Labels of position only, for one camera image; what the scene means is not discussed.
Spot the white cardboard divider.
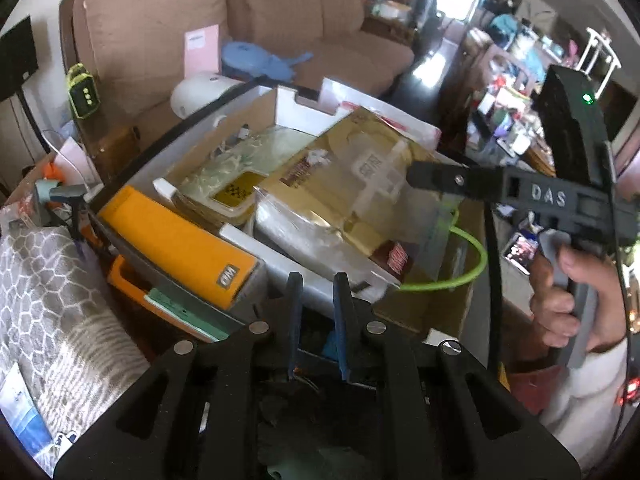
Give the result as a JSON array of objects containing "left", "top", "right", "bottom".
[{"left": 274, "top": 77, "right": 351, "bottom": 136}]

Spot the white rack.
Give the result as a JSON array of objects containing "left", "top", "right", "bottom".
[{"left": 575, "top": 27, "right": 621, "bottom": 91}]

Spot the narrow brown cushion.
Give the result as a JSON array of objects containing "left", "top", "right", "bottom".
[{"left": 320, "top": 0, "right": 366, "bottom": 36}]

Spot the blue face mask pack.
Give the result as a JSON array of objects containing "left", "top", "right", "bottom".
[{"left": 0, "top": 362, "right": 53, "bottom": 458}]

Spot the black speaker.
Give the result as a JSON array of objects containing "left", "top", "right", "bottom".
[{"left": 0, "top": 16, "right": 40, "bottom": 102}]

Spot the green braided cable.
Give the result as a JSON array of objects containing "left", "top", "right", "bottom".
[{"left": 400, "top": 210, "right": 488, "bottom": 293}]

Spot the medium brown cushion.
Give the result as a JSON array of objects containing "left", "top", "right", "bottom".
[{"left": 242, "top": 0, "right": 331, "bottom": 51}]

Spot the large brown cushion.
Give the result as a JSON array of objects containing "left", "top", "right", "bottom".
[{"left": 82, "top": 0, "right": 231, "bottom": 116}]

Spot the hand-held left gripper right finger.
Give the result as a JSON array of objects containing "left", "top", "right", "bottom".
[{"left": 334, "top": 272, "right": 581, "bottom": 480}]

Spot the teal glue gun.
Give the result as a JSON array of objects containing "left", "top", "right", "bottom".
[{"left": 34, "top": 180, "right": 91, "bottom": 211}]

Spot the patterned grey blanket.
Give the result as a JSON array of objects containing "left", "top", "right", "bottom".
[{"left": 0, "top": 225, "right": 151, "bottom": 476}]

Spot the pale green book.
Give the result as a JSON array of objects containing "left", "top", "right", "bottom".
[{"left": 144, "top": 287, "right": 228, "bottom": 343}]

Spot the white slim box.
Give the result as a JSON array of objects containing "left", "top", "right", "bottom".
[{"left": 151, "top": 177, "right": 179, "bottom": 204}]

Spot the orange box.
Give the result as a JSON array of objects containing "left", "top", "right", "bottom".
[{"left": 97, "top": 185, "right": 261, "bottom": 311}]

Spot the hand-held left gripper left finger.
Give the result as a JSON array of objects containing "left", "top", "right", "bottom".
[{"left": 54, "top": 272, "right": 304, "bottom": 480}]

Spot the cardboard box of clutter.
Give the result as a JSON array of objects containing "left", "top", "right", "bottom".
[{"left": 0, "top": 150, "right": 101, "bottom": 231}]

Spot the person's right hand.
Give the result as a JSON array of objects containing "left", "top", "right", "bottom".
[{"left": 529, "top": 247, "right": 628, "bottom": 356}]

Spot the person's right forearm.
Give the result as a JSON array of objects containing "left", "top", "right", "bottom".
[{"left": 542, "top": 337, "right": 633, "bottom": 466}]

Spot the green portable radio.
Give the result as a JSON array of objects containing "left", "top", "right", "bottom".
[{"left": 66, "top": 63, "right": 102, "bottom": 120}]

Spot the pink flat box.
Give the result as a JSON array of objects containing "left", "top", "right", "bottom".
[{"left": 184, "top": 24, "right": 221, "bottom": 78}]

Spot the white paper bag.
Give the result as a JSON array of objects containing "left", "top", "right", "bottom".
[{"left": 52, "top": 137, "right": 101, "bottom": 188}]

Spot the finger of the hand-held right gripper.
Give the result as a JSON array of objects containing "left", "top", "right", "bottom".
[{"left": 406, "top": 161, "right": 506, "bottom": 206}]

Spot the cluttered dining table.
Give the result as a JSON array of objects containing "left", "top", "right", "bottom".
[{"left": 465, "top": 10, "right": 576, "bottom": 171}]

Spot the large cardboard box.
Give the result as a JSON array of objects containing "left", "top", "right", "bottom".
[{"left": 90, "top": 75, "right": 501, "bottom": 356}]

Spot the white dome lamp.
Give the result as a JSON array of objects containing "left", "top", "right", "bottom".
[{"left": 170, "top": 72, "right": 246, "bottom": 120}]

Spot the orange plastic crate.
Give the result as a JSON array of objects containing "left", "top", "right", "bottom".
[{"left": 106, "top": 255, "right": 236, "bottom": 346}]

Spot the wooden shelf cabinet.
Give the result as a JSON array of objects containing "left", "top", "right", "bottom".
[{"left": 360, "top": 0, "right": 426, "bottom": 41}]

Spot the brown sofa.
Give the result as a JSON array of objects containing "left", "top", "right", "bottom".
[{"left": 59, "top": 0, "right": 416, "bottom": 171}]

